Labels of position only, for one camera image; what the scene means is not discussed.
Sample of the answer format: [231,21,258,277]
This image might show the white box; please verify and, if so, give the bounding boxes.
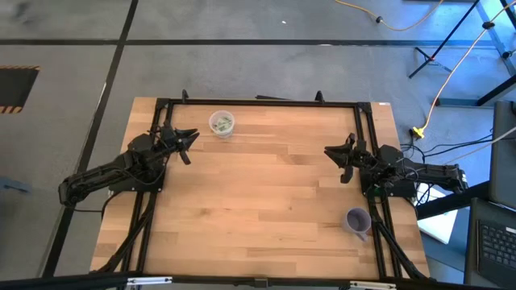
[417,180,460,246]

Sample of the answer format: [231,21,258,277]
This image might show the black overhead frame beam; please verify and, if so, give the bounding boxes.
[0,271,516,290]

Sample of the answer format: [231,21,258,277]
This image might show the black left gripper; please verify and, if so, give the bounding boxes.
[159,122,201,167]

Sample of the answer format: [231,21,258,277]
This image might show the black cable bundle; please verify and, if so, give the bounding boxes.
[368,196,431,281]
[96,192,159,274]

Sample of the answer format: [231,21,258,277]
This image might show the grey computer case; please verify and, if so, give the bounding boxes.
[489,100,516,210]

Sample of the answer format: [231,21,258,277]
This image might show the thin black floor cables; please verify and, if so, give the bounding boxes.
[398,128,495,202]

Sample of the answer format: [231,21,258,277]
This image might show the black laptop keyboard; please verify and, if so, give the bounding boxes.
[463,197,516,290]

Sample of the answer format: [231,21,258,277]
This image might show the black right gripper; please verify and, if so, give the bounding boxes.
[324,133,382,183]

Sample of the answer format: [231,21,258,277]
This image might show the purple mug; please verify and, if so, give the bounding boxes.
[341,206,372,242]

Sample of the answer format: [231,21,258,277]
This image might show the grey cable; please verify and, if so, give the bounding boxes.
[426,126,516,176]

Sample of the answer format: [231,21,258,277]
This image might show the clear plastic cup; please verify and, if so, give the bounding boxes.
[208,110,236,139]

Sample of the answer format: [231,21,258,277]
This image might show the yellow cable with plug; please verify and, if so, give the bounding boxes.
[410,0,516,140]

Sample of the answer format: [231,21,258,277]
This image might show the silver beam bracket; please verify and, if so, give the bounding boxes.
[349,280,397,290]
[127,275,173,287]

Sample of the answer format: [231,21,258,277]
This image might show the black hazard-striped floor panel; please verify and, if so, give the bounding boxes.
[0,65,40,114]

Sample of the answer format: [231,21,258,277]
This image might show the yellow extension cable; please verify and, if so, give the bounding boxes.
[333,0,445,32]

